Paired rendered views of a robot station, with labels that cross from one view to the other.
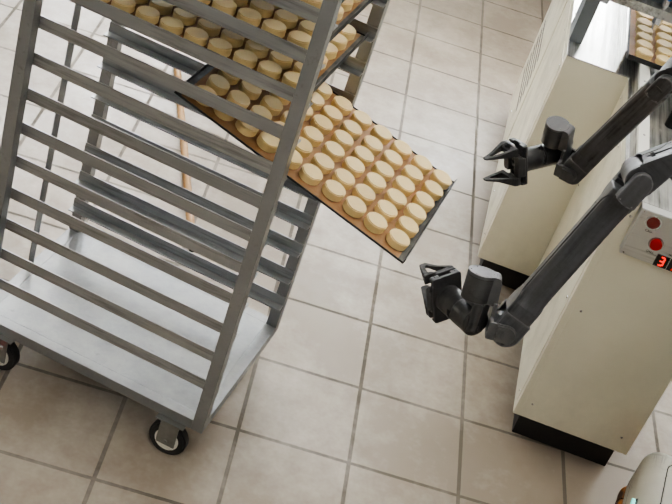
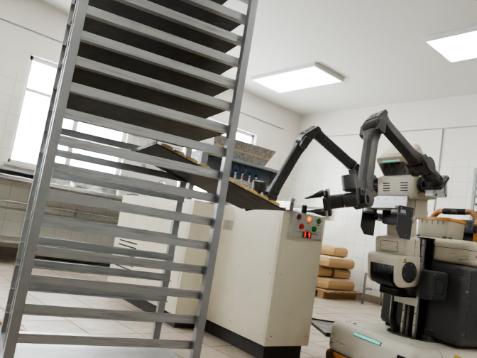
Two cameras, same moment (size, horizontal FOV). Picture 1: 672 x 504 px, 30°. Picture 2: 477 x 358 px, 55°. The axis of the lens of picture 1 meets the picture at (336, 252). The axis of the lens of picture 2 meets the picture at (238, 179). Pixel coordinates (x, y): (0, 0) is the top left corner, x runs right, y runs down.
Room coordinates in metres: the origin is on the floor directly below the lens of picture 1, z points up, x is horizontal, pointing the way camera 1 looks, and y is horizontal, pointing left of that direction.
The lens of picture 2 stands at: (0.77, 1.13, 0.66)
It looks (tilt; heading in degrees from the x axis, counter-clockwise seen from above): 7 degrees up; 324
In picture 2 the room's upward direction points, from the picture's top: 9 degrees clockwise
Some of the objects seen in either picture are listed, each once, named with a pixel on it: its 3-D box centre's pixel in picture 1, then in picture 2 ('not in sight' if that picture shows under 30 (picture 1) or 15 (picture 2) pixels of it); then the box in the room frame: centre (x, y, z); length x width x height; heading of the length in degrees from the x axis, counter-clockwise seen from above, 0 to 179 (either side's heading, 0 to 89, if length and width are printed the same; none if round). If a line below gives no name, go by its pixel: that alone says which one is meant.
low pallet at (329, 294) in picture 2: not in sight; (311, 288); (5.61, -3.95, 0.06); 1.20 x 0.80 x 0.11; 7
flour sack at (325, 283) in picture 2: not in sight; (330, 283); (5.31, -4.00, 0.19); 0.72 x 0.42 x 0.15; 99
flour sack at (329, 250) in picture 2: not in sight; (320, 248); (5.56, -3.98, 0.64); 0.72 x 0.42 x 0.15; 11
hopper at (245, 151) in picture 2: not in sight; (233, 153); (3.57, -0.79, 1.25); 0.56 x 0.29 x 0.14; 89
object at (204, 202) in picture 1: (190, 199); (99, 270); (2.67, 0.40, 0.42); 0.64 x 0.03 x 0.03; 81
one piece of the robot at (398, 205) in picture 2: not in sight; (387, 216); (2.26, -0.92, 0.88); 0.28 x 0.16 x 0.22; 171
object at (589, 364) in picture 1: (625, 266); (259, 271); (3.06, -0.78, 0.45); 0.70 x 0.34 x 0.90; 179
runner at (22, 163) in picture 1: (131, 211); (130, 234); (2.29, 0.46, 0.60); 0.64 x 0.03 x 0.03; 81
